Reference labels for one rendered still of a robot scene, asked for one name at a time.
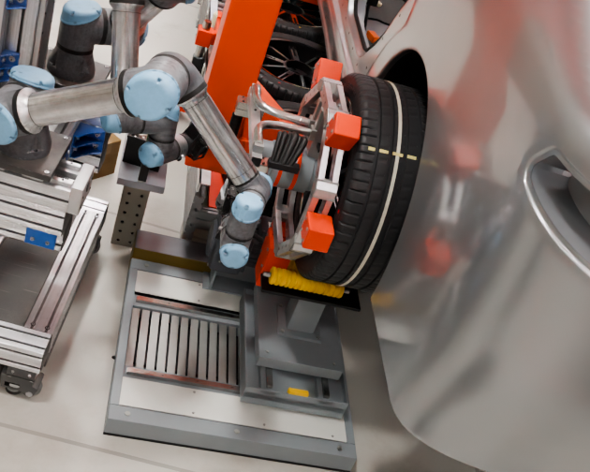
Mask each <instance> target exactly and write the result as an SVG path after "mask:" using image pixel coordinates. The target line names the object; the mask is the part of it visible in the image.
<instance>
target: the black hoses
mask: <svg viewBox="0 0 590 472"><path fill-rule="evenodd" d="M306 145H307V138H306V137H304V136H299V133H298V132H297V131H293V132H288V133H287V131H283V132H282V131H278V133H277V138H276V141H275V145H274V147H273V153H272V156H271V157H269V159H268V162H267V163H268V168H271V169H275V170H281V171H286V172H290V173H294V174H298V173H299V171H300V164H297V163H296V161H297V160H298V158H299V157H300V155H301V153H302V152H303V150H304V148H305V147H306Z"/></svg>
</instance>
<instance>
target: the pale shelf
mask: <svg viewBox="0 0 590 472"><path fill-rule="evenodd" d="M127 135H128V134H125V143H124V148H123V152H122V157H121V162H120V167H119V172H118V177H117V182H116V183H117V184H120V185H125V186H129V187H133V188H138V189H141V190H146V191H150V192H155V193H158V194H164V190H165V185H166V177H167V168H168V163H167V164H164V165H162V166H161V167H160V169H159V172H156V171H153V170H149V172H148V176H147V181H146V184H145V183H140V182H137V180H138V175H139V173H140V167H138V166H135V165H132V164H129V163H126V162H123V161H122V160H123V156H124V152H125V145H126V141H127Z"/></svg>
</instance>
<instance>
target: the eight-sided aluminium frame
mask: <svg viewBox="0 0 590 472"><path fill-rule="evenodd" d="M343 88H344V85H343V84H342V82H341V81H336V80H333V79H329V78H325V77H323V78H322V79H319V82H318V83H317V84H316V85H315V86H314V87H313V88H312V89H311V90H310V91H309V92H308V93H307V94H305V95H304V97H303V99H302V102H301V106H300V109H299V112H298V115H300V116H303V117H305V115H306V113H309V114H311V115H313V114H314V111H315V109H316V106H317V103H318V100H319V98H321V100H322V108H323V113H324V128H323V134H322V140H321V144H320V150H319V156H318V161H317V170H316V176H315V179H314V182H313V186H312V189H311V193H310V196H309V198H308V201H307V202H306V205H305V208H304V210H303V213H302V217H301V219H300V222H299V224H298V227H297V228H296V231H295V233H294V224H293V211H294V203H295V198H296V192H297V191H292V190H289V191H288V201H287V205H285V204H282V202H283V197H284V192H285V188H280V187H277V191H276V196H275V202H274V206H273V214H272V221H273V244H274V250H273V252H274V256H275V257H277V258H284V259H289V260H296V259H297V258H301V257H304V256H307V255H308V256H310V254H312V251H313V250H310V249H306V248H302V235H301V227H302V223H303V221H304V218H305V217H306V214H307V212H314V210H315V208H316V206H317V202H318V199H323V201H322V202H321V205H320V207H319V210H318V212H317V213H318V214H325V215H328V212H329V210H330V208H331V206H332V203H333V202H334V200H335V196H336V193H337V189H338V186H339V183H338V181H339V175H340V169H341V165H342V159H343V153H344V150H340V149H336V148H334V151H333V157H332V167H331V172H330V178H329V179H326V178H325V172H326V168H327V162H328V156H329V151H330V147H329V146H326V145H325V137H326V130H327V123H328V122H329V121H330V120H331V118H332V117H333V116H334V115H335V114H336V113H337V112H338V111H340V112H343V113H347V114H349V112H348V110H347V103H346V98H345V94H344V89H343ZM333 101H334V102H336V107H337V109H335V108H334V105H333ZM282 222H286V226H285V235H286V240H285V241H284V242H283V231H282Z"/></svg>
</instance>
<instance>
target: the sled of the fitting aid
mask: <svg viewBox="0 0 590 472"><path fill-rule="evenodd" d="M334 313H335V307H334ZM335 320H336V328H337V334H338V341H339V348H340V355H341V362H342V369H343V373H342V374H341V376H340V378H339V380H335V379H329V378H325V377H319V376H309V375H305V374H299V373H294V372H289V371H284V370H278V369H273V368H268V367H263V366H258V365H256V349H255V314H254V290H253V289H250V288H244V290H243V295H242V297H241V299H240V402H245V403H250V404H255V405H261V406H271V407H277V408H282V409H287V410H293V411H299V412H304V413H309V414H315V415H320V416H326V417H332V418H337V419H342V417H343V415H344V413H345V411H346V409H347V406H348V400H347V388H346V381H345V374H344V367H343V361H342V353H341V347H340V340H339V333H338V326H337V319H336V313H335Z"/></svg>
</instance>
